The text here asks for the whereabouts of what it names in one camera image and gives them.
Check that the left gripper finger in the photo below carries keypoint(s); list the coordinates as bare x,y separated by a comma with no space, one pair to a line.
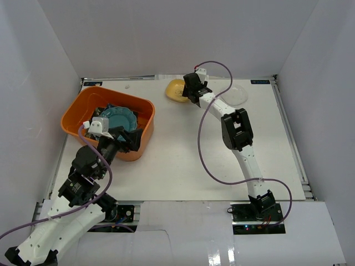
119,132
135,139

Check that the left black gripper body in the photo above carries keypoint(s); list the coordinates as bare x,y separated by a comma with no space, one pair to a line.
122,137

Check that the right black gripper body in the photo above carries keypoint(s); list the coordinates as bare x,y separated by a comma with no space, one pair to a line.
203,85

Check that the yellow panda square dish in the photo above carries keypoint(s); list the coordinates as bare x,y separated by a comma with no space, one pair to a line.
174,91

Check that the teal scalloped round plate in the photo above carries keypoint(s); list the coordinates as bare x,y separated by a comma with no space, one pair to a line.
120,116

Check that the black floral square plate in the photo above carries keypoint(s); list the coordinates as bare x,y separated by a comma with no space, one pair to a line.
96,113

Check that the clear glass plate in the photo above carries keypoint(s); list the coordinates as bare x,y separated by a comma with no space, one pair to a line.
236,95

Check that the yellow and black square plate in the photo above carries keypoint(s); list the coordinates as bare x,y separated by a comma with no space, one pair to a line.
137,119

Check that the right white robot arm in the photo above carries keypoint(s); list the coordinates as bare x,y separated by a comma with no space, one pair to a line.
237,135

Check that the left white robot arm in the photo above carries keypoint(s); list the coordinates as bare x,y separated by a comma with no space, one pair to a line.
78,207

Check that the orange plastic bin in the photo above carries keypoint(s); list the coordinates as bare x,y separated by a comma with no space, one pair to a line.
93,97

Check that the white paper sheets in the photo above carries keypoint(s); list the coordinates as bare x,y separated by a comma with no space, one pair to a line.
168,76

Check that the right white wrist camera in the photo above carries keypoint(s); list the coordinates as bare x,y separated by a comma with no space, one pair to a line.
202,73

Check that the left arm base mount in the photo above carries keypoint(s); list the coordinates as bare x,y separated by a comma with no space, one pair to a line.
124,219

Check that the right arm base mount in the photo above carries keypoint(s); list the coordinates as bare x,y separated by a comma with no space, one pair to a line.
246,222

